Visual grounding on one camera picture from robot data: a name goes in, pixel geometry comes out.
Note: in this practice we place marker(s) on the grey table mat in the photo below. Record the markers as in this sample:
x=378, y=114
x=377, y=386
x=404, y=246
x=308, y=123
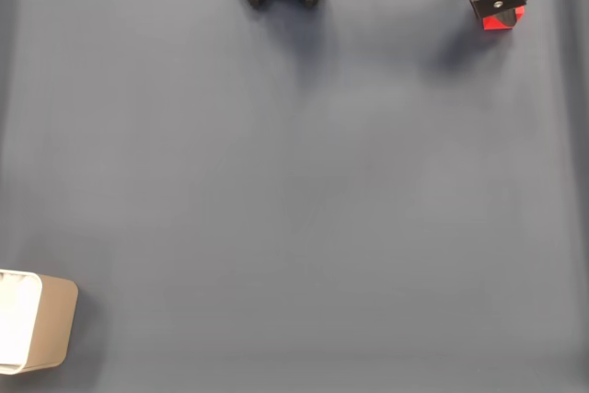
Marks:
x=294, y=227

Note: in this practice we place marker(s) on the red cube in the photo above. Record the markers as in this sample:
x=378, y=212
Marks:
x=490, y=24

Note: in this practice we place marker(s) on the beige box with white inside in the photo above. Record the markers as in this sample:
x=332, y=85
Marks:
x=53, y=324

